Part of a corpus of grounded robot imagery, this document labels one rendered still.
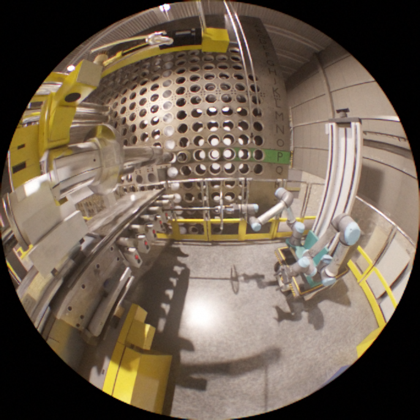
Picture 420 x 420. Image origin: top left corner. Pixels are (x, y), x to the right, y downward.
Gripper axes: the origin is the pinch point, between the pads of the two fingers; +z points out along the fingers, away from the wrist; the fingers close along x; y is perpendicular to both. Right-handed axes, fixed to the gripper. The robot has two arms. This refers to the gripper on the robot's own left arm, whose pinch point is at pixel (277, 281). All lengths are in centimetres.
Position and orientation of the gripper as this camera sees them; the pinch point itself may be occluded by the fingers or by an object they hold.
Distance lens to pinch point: 109.0
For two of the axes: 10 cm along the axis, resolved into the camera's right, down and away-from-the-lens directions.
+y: -9.3, -3.5, -0.8
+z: -3.3, 7.5, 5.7
